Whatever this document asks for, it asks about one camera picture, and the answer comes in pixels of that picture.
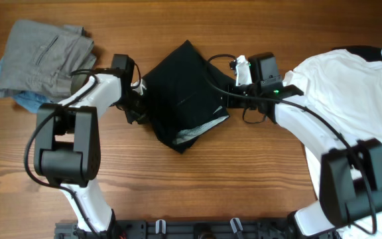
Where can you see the black shorts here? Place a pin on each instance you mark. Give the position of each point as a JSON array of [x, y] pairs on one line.
[[181, 103]]

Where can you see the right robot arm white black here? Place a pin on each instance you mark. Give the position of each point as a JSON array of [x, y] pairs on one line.
[[350, 186]]

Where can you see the white t-shirt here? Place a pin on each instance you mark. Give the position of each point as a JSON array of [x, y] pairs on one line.
[[347, 90]]

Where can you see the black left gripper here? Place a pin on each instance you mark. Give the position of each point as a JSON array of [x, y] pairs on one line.
[[140, 118]]

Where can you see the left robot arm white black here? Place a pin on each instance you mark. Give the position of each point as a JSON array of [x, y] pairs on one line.
[[64, 150]]

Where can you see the folded blue jeans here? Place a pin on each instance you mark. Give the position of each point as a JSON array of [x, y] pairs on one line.
[[28, 100]]

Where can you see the folded grey trousers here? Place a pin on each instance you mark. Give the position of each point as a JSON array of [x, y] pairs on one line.
[[39, 58]]

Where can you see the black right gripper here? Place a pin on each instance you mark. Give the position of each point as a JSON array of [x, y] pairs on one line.
[[232, 101]]

